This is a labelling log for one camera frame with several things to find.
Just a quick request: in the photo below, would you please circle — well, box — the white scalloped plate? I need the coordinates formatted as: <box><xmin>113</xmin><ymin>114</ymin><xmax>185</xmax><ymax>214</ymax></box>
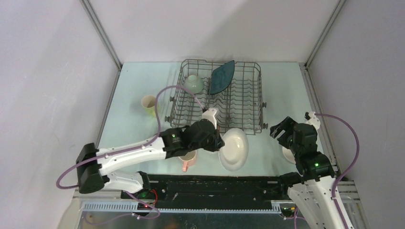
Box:
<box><xmin>218</xmin><ymin>128</ymin><xmax>249</xmax><ymax>172</ymax></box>

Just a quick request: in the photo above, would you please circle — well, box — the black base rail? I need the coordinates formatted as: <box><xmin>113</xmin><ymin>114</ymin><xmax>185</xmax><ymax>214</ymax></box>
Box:
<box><xmin>135</xmin><ymin>172</ymin><xmax>304</xmax><ymax>210</ymax></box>

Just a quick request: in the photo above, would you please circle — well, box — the wrist white camera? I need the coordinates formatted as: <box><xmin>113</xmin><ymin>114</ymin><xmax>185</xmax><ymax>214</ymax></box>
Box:
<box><xmin>202</xmin><ymin>107</ymin><xmax>218</xmax><ymax>129</ymax></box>
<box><xmin>304</xmin><ymin>111</ymin><xmax>320</xmax><ymax>130</ymax></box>

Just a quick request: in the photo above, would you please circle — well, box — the controller board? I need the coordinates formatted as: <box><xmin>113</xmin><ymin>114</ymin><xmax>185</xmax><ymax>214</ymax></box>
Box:
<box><xmin>279</xmin><ymin>207</ymin><xmax>298</xmax><ymax>218</ymax></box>
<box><xmin>137</xmin><ymin>203</ymin><xmax>154</xmax><ymax>211</ymax></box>

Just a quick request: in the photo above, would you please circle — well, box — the yellow green mug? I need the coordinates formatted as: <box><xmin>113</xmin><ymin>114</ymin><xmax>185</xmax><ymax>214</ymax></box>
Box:
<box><xmin>141</xmin><ymin>95</ymin><xmax>160</xmax><ymax>117</ymax></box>

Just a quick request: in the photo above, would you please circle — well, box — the grey wire dish rack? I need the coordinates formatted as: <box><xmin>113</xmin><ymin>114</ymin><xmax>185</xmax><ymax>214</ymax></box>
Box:
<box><xmin>165</xmin><ymin>59</ymin><xmax>268</xmax><ymax>135</ymax></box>

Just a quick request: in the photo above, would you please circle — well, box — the white ceramic bowl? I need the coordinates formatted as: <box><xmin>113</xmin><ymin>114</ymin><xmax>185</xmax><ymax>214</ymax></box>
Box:
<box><xmin>282</xmin><ymin>147</ymin><xmax>296</xmax><ymax>164</ymax></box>

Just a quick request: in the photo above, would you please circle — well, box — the left controller board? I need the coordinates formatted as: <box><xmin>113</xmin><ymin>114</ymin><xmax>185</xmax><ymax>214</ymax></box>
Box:
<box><xmin>137</xmin><ymin>203</ymin><xmax>154</xmax><ymax>211</ymax></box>

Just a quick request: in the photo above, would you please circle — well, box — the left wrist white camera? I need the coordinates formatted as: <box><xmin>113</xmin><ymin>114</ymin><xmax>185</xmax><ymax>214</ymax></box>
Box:
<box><xmin>202</xmin><ymin>107</ymin><xmax>218</xmax><ymax>129</ymax></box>

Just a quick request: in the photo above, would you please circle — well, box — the teal square plate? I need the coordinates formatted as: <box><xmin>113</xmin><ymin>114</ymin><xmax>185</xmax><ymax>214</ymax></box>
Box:
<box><xmin>210</xmin><ymin>60</ymin><xmax>235</xmax><ymax>95</ymax></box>

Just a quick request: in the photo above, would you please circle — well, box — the pale green ceramic bowl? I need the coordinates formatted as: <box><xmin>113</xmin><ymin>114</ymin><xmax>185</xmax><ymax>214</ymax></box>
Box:
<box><xmin>183</xmin><ymin>74</ymin><xmax>204</xmax><ymax>94</ymax></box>

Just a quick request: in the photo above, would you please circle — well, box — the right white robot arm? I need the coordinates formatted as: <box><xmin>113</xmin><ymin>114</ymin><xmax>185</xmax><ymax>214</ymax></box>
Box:
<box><xmin>270</xmin><ymin>116</ymin><xmax>354</xmax><ymax>229</ymax></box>

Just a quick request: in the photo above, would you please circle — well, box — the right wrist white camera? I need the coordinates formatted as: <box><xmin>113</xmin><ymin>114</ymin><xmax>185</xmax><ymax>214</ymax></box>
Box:
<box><xmin>304</xmin><ymin>111</ymin><xmax>320</xmax><ymax>130</ymax></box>

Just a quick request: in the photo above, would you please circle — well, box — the pink mug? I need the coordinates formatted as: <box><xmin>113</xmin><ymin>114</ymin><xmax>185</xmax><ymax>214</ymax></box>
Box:
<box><xmin>178</xmin><ymin>150</ymin><xmax>198</xmax><ymax>172</ymax></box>

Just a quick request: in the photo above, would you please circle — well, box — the right controller board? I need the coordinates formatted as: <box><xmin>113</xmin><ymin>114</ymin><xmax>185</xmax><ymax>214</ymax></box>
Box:
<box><xmin>279</xmin><ymin>207</ymin><xmax>298</xmax><ymax>218</ymax></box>

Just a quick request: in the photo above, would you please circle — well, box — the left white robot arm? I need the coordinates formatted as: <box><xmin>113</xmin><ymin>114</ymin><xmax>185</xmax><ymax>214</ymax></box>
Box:
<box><xmin>76</xmin><ymin>119</ymin><xmax>225</xmax><ymax>199</ymax></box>

